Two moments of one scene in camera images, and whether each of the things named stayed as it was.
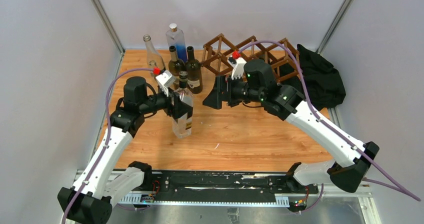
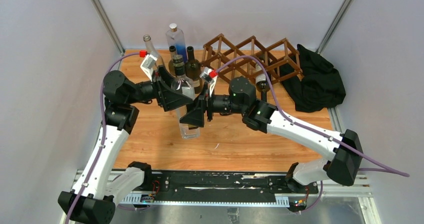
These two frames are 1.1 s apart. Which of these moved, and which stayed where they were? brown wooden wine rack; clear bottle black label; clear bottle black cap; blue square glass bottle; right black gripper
Moved: right black gripper; clear bottle black cap
Stayed: blue square glass bottle; brown wooden wine rack; clear bottle black label
